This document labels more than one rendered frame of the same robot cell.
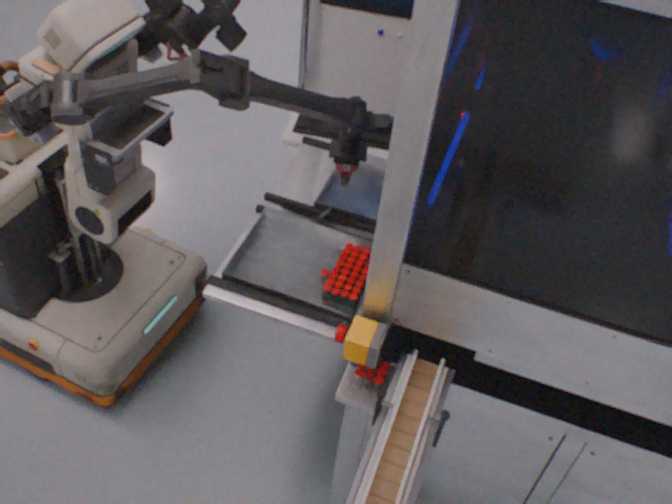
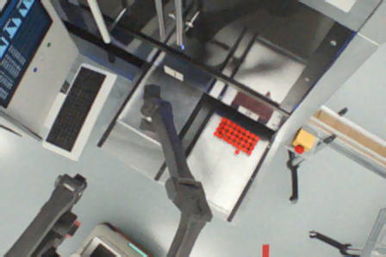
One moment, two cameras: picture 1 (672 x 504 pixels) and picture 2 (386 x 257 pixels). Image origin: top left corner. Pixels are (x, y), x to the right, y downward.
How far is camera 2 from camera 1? 1.40 m
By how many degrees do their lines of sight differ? 43
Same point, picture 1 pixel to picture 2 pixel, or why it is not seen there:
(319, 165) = (125, 140)
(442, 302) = not seen: hidden behind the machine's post
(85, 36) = not seen: outside the picture
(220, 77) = (196, 200)
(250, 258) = (211, 196)
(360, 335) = (309, 140)
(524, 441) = not seen: hidden behind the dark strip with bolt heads
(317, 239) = (197, 152)
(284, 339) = (141, 182)
